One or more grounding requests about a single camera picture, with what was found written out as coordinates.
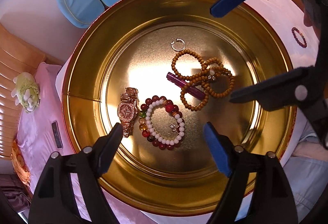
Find small silver charm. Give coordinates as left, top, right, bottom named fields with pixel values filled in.
left=207, top=68, right=216, bottom=82

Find purple curtain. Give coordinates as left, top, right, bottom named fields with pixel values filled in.
left=1, top=174, right=31, bottom=223

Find grey zippered clothing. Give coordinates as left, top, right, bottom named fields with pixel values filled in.
left=282, top=110, right=327, bottom=221

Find rose gold wristwatch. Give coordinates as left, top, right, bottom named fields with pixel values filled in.
left=117, top=87, right=139, bottom=138

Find purple lipstick tube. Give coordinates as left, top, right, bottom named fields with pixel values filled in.
left=166, top=72, right=206, bottom=100

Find white pearl bracelet red bead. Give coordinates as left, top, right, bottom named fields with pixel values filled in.
left=142, top=97, right=186, bottom=150

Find green plush toy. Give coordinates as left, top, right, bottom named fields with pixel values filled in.
left=11, top=72, right=41, bottom=113

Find small silver earring stud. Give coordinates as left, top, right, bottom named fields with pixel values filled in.
left=170, top=124, right=180, bottom=132

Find small dark red bead bracelet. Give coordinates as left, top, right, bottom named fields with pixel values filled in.
left=291, top=26, right=308, bottom=48

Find orange pillow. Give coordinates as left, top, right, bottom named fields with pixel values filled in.
left=10, top=139, right=31, bottom=186

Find brown wooden bead necklace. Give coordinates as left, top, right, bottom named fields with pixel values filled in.
left=171, top=49, right=236, bottom=113

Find wooden bed headboard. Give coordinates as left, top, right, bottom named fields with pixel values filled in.
left=0, top=25, right=63, bottom=160

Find red gold round tin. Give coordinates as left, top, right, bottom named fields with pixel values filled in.
left=62, top=0, right=296, bottom=216

